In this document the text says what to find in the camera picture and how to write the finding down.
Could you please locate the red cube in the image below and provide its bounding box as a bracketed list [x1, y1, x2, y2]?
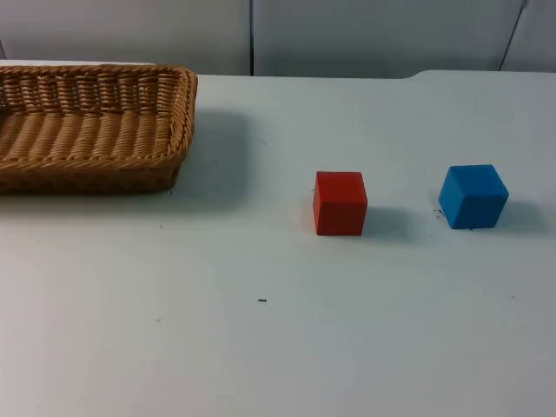
[312, 170, 368, 237]

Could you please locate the blue cube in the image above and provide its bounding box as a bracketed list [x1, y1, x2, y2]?
[437, 163, 510, 231]

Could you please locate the pale brown wicker basket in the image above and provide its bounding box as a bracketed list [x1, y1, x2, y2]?
[0, 63, 199, 196]

